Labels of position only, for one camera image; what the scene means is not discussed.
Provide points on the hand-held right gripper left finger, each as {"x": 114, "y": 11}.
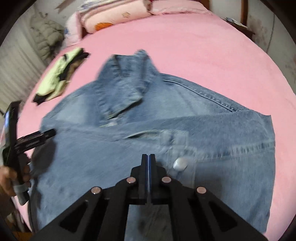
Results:
{"x": 143, "y": 180}

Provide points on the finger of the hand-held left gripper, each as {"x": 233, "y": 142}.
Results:
{"x": 37, "y": 139}
{"x": 13, "y": 129}

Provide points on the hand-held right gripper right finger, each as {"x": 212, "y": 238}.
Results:
{"x": 152, "y": 180}

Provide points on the blue denim jacket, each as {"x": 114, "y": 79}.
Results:
{"x": 185, "y": 115}

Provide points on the person's left hand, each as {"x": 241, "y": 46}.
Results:
{"x": 7, "y": 180}

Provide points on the white curtain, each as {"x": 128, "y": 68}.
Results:
{"x": 13, "y": 76}

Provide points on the green and black folded garment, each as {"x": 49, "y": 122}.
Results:
{"x": 52, "y": 78}

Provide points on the beige puffer jacket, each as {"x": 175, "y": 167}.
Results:
{"x": 46, "y": 34}

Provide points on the white cushion with bag print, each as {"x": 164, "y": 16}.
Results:
{"x": 71, "y": 30}

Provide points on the bed with pink sheet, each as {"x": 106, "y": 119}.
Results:
{"x": 185, "y": 46}

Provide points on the pink pillows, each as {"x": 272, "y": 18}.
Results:
{"x": 115, "y": 18}

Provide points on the floral folded quilt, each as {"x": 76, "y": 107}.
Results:
{"x": 92, "y": 4}

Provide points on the wooden nightstand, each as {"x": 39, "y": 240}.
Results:
{"x": 248, "y": 33}

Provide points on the pink pillow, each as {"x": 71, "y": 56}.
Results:
{"x": 180, "y": 7}

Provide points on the white papers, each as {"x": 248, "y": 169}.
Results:
{"x": 233, "y": 22}

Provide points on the floral wardrobe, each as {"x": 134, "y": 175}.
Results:
{"x": 266, "y": 23}

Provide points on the wall shelf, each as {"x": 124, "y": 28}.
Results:
{"x": 63, "y": 4}

